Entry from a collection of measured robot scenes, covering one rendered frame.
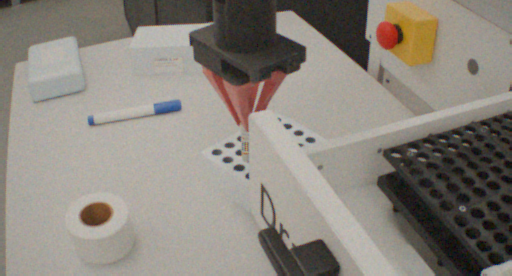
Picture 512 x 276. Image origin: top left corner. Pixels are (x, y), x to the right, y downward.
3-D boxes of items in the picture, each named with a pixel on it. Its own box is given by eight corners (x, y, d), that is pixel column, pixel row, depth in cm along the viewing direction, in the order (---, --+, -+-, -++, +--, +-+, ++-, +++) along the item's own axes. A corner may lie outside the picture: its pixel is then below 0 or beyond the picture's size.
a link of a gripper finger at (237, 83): (247, 98, 56) (245, 21, 51) (291, 126, 52) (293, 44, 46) (197, 121, 53) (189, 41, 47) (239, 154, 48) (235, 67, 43)
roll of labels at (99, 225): (148, 236, 51) (142, 209, 49) (103, 275, 47) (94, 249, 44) (104, 209, 54) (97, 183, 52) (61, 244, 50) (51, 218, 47)
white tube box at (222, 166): (250, 213, 54) (249, 187, 52) (202, 176, 59) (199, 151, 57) (324, 164, 61) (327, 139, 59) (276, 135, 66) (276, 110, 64)
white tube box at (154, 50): (132, 76, 80) (128, 48, 77) (140, 52, 87) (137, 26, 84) (208, 73, 80) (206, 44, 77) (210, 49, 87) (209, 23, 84)
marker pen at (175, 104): (89, 128, 68) (87, 118, 67) (89, 122, 69) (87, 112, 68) (182, 112, 71) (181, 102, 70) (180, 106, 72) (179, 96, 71)
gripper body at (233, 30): (239, 30, 52) (237, -35, 47) (308, 65, 45) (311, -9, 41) (187, 49, 48) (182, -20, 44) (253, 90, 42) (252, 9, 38)
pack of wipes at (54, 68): (86, 92, 76) (82, 67, 73) (32, 105, 73) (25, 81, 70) (79, 54, 87) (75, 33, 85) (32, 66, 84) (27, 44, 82)
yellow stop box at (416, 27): (405, 68, 66) (412, 21, 61) (377, 46, 71) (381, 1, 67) (432, 63, 67) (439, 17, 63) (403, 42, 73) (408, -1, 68)
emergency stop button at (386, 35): (387, 55, 65) (390, 28, 63) (371, 43, 68) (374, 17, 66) (404, 52, 66) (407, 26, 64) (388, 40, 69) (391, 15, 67)
